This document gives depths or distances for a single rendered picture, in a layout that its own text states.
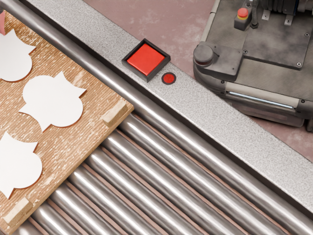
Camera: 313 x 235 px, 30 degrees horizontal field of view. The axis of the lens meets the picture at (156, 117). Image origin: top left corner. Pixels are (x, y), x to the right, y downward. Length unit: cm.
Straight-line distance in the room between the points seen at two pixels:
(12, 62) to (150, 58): 30
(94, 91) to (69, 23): 21
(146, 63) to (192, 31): 121
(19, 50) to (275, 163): 59
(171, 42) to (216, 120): 126
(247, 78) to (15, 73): 98
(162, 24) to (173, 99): 128
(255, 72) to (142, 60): 85
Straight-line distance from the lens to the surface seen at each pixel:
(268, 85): 203
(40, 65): 129
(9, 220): 112
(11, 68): 129
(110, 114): 116
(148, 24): 249
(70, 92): 123
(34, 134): 121
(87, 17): 137
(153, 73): 124
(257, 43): 209
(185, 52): 239
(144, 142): 118
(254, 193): 113
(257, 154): 116
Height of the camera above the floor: 197
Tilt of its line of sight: 61 degrees down
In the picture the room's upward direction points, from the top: 11 degrees counter-clockwise
